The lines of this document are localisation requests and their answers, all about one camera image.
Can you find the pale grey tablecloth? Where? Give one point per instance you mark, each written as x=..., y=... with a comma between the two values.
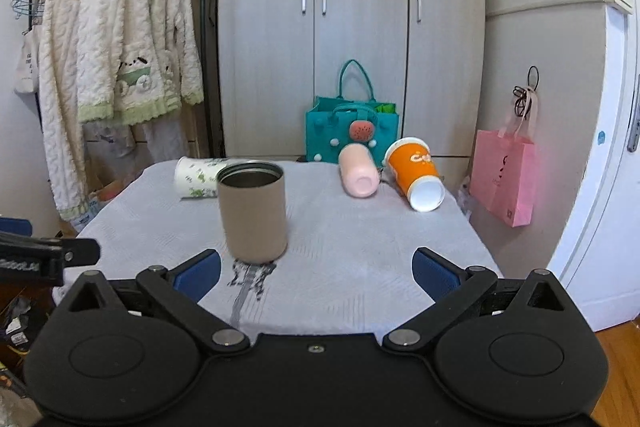
x=350, y=247

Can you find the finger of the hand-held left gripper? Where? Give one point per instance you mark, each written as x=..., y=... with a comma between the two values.
x=82, y=252

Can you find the teal felt tote bag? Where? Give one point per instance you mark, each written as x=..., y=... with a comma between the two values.
x=332, y=132

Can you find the black clothes rack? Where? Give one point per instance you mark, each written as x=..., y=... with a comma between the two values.
x=207, y=57

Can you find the white floral paper cup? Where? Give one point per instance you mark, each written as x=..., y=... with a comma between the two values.
x=196, y=179

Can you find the orange paper cup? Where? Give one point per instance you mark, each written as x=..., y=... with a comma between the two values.
x=414, y=169

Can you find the small white cloth bag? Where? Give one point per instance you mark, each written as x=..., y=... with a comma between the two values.
x=26, y=67

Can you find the tan metal-lined cup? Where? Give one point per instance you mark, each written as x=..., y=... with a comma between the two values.
x=254, y=217

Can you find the white fluffy green-trimmed jacket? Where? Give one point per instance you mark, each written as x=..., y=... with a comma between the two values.
x=130, y=32

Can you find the pink plastic cup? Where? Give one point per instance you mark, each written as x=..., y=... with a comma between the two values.
x=357, y=169

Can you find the pink paper shopping bag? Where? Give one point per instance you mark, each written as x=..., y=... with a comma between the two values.
x=502, y=177

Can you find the white fluffy robe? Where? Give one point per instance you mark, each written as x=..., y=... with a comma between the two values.
x=57, y=82

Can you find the white door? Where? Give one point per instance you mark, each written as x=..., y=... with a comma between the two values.
x=605, y=107

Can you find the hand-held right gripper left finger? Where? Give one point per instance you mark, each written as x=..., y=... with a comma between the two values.
x=199, y=276

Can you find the grey wardrobe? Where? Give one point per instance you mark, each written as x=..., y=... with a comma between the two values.
x=350, y=32

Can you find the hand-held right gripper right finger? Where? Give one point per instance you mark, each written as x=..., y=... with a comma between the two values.
x=434, y=273

